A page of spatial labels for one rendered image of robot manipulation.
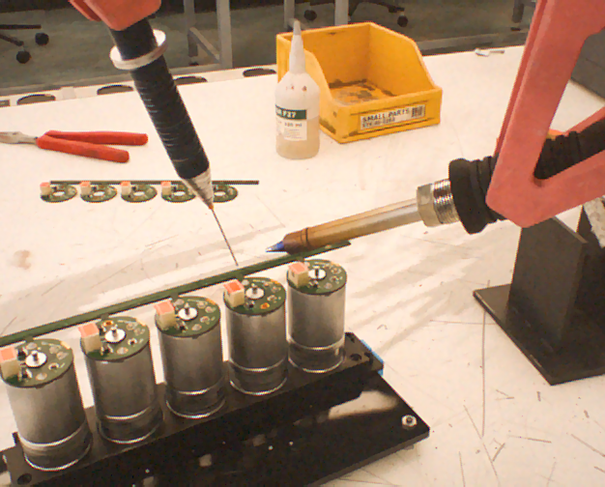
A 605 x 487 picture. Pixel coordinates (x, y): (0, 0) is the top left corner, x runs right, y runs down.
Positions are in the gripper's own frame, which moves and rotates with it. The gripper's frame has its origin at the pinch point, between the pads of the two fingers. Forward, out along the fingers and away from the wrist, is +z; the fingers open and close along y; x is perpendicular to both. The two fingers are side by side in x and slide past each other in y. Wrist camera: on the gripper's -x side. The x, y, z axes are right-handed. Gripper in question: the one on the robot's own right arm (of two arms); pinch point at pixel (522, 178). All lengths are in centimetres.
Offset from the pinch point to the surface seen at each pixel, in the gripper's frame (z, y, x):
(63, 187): 25.3, -17.2, -19.7
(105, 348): 11.9, 4.1, -8.3
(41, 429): 14.7, 6.4, -8.6
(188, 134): 3.4, 2.8, -9.2
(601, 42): 3.2, -47.4, 9.9
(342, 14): 79, -251, -28
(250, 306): 10.1, 0.2, -4.7
